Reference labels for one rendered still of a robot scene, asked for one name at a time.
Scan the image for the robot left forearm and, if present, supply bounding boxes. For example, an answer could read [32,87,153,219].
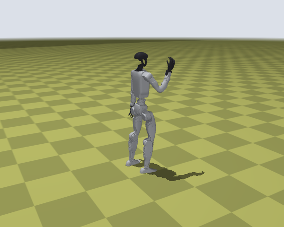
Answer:
[130,90,136,107]

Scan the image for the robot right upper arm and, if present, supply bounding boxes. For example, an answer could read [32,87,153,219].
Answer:
[142,72,161,93]

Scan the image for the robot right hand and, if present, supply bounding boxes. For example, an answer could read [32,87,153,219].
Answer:
[165,57,175,75]

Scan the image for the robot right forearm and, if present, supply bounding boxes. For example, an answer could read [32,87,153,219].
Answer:
[160,72,171,92]

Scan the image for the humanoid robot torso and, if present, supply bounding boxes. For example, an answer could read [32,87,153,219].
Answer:
[132,69,150,115]

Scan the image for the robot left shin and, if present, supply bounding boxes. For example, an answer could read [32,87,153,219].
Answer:
[128,133,138,162]

